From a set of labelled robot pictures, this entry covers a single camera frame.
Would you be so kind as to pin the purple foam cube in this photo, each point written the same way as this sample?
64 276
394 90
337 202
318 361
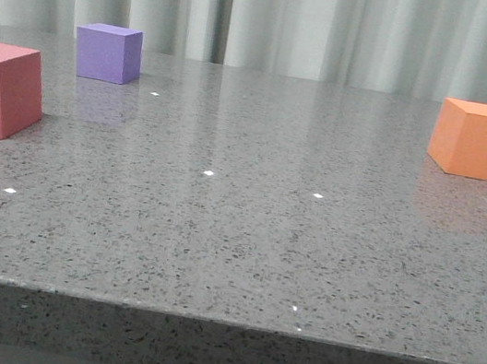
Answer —
109 53

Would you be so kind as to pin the orange foam cube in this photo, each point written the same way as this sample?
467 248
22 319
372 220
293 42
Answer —
458 143

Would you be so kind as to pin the grey-white pleated curtain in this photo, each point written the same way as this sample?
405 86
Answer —
428 49

